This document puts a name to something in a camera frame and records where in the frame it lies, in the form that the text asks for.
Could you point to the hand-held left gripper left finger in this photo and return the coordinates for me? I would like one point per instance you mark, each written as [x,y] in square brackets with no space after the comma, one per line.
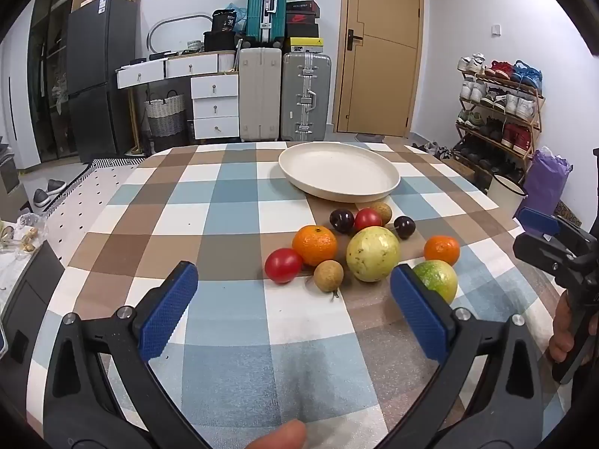
[168,311]

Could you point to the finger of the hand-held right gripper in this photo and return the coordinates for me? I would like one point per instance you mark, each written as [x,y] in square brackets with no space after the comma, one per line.
[533,248]
[538,220]

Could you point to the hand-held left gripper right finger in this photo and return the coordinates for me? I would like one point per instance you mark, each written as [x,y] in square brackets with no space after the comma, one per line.
[416,311]

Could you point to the green yellow round fruit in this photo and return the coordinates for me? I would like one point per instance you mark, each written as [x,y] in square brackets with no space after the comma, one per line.
[440,278]

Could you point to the small orange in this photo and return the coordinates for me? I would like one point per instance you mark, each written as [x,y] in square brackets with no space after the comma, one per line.
[441,249]

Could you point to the dark cherry with stem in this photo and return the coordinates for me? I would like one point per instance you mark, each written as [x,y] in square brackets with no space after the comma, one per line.
[405,227]

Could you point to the brown longan with stem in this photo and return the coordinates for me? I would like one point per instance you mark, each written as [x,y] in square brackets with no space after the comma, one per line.
[328,276]

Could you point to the large orange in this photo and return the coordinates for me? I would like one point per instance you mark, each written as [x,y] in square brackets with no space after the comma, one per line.
[314,244]

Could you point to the large red tomato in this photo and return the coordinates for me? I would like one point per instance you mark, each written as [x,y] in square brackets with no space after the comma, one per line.
[283,265]

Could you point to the cream round plate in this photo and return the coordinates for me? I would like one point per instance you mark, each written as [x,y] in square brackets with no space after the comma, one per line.
[339,168]

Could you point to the person's right hand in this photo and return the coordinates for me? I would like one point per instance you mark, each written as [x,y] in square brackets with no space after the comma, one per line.
[560,332]

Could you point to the person's left hand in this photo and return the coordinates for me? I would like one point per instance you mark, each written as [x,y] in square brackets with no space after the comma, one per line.
[281,436]

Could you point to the purple bag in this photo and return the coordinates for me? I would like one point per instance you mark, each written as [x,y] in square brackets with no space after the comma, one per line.
[545,182]

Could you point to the white bucket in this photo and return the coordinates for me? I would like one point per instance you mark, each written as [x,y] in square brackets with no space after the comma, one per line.
[505,191]

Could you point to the pale yellow round fruit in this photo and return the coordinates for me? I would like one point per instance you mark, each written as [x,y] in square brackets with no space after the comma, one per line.
[373,253]

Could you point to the checked tablecloth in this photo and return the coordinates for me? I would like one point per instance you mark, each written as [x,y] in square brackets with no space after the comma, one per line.
[224,224]

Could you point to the small red tomato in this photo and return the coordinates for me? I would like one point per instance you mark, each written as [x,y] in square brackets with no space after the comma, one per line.
[368,219]

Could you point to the wooden shoe rack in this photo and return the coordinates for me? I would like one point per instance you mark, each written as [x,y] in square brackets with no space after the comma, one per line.
[538,112]

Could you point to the dark purple plum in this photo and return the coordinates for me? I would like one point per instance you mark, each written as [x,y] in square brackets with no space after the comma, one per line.
[341,220]

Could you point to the shoe rack with shoes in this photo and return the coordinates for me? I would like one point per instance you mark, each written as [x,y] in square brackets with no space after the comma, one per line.
[514,103]

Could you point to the pile of floor sneakers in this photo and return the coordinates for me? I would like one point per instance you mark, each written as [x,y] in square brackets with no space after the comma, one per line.
[430,149]

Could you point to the crumpled clear plastic wrap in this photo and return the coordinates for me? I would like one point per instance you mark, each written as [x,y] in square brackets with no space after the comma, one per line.
[21,236]

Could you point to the grey slipper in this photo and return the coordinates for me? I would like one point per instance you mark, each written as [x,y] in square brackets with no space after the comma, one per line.
[41,197]
[56,185]

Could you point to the grey door mat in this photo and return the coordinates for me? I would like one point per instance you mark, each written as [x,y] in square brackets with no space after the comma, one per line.
[369,138]

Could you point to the woven laundry basket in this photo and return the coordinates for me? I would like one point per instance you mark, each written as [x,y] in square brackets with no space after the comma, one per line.
[166,121]

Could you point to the white drawer dresser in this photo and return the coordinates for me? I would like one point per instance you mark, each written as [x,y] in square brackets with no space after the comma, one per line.
[215,103]

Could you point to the wooden door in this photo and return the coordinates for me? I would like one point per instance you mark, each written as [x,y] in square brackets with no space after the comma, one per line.
[374,79]

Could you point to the beige suitcase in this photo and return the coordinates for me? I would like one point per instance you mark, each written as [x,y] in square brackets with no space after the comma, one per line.
[259,98]

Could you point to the silver suitcase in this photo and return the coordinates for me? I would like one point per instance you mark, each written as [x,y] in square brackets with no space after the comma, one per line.
[304,98]

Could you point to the black refrigerator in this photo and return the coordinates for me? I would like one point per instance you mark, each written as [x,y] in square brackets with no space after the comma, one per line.
[100,79]

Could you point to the dark glass-door cabinet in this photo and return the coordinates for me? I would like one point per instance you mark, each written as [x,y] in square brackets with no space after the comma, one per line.
[47,70]

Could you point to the black storage box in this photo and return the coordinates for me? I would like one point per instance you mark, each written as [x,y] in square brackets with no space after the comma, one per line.
[219,41]

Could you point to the yellow black shoe box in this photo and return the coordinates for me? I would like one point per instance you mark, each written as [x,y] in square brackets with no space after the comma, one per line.
[305,45]

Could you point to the oval metal-framed mirror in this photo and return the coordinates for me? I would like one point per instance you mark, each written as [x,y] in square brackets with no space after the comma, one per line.
[180,19]

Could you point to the black packet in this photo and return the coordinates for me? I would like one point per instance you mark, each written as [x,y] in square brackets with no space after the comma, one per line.
[223,21]

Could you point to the blue plastic bag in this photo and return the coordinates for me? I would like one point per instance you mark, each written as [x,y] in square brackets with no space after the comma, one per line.
[241,16]

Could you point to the black red-logo shoe box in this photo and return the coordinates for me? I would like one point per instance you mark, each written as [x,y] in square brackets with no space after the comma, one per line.
[302,17]

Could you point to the teal suitcase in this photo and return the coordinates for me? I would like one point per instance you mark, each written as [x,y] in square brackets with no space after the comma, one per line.
[257,9]

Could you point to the white wall switch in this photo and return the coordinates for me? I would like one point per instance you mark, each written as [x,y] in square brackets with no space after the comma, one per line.
[496,29]

